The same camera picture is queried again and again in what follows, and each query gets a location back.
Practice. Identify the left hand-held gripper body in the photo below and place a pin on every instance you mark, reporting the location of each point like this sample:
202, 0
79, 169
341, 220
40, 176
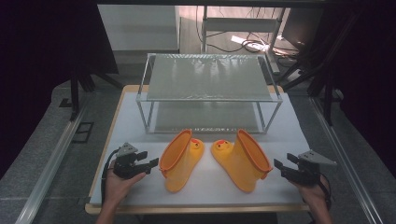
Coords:
126, 165

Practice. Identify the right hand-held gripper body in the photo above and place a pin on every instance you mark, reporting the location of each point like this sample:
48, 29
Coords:
306, 172

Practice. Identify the yellow duck rain boot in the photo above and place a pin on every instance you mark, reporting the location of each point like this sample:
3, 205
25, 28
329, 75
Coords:
241, 165
179, 165

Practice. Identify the two-tier metal frame rack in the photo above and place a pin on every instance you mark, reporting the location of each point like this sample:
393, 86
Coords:
205, 77

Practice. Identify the person's right hand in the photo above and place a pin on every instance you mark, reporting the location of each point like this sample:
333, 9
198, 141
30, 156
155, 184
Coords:
313, 194

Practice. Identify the person's left hand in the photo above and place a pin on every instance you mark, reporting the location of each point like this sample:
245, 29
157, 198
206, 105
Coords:
120, 186

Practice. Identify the black metal stand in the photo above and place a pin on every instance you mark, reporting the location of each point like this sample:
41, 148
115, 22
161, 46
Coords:
74, 93
327, 93

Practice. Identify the white power strip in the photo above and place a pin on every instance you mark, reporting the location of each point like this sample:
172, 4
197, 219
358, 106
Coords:
249, 42

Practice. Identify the white cabinet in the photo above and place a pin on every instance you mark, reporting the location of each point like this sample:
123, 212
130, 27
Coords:
140, 28

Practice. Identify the dark monitor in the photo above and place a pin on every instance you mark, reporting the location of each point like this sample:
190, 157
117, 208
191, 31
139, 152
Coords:
300, 28

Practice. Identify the grey metal stand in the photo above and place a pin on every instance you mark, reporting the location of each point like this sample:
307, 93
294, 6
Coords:
239, 24

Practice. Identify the aluminium rail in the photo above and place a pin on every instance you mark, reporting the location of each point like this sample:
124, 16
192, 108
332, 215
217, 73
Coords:
49, 168
348, 161

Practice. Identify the black floor bracket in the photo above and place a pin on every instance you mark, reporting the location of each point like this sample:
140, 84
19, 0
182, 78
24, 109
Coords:
83, 132

